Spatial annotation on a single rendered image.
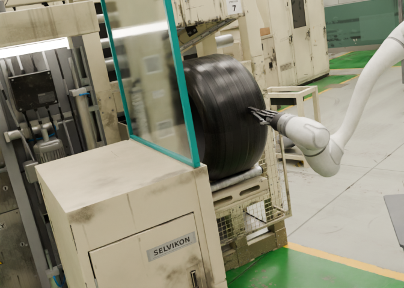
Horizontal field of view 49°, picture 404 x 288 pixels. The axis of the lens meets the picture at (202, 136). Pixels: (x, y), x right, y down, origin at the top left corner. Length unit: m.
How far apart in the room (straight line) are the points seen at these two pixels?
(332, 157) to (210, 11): 1.06
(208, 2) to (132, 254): 1.50
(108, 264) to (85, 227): 0.12
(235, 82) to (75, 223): 1.06
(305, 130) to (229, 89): 0.46
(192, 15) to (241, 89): 0.56
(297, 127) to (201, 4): 0.99
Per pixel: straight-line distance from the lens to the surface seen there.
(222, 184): 2.08
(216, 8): 2.39
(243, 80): 1.97
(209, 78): 1.92
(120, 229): 1.19
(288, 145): 4.90
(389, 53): 1.78
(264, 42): 7.22
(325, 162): 1.71
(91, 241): 1.17
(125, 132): 2.37
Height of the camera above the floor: 1.66
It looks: 15 degrees down
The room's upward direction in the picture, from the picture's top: 10 degrees counter-clockwise
